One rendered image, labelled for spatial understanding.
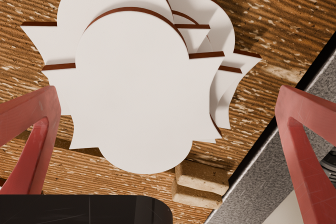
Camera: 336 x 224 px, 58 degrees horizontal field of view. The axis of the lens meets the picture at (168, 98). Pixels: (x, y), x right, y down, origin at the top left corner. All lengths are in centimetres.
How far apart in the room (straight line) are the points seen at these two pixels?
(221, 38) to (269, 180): 25
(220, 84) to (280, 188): 24
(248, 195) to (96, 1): 33
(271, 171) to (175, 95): 23
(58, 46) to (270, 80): 19
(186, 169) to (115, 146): 11
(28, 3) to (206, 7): 14
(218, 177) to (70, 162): 17
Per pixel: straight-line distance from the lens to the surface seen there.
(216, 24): 23
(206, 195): 37
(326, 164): 131
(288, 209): 221
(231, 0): 26
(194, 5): 23
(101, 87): 22
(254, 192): 45
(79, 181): 39
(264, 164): 41
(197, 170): 34
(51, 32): 22
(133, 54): 21
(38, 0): 27
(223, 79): 24
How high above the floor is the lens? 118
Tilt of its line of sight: 55 degrees down
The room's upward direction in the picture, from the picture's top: 178 degrees clockwise
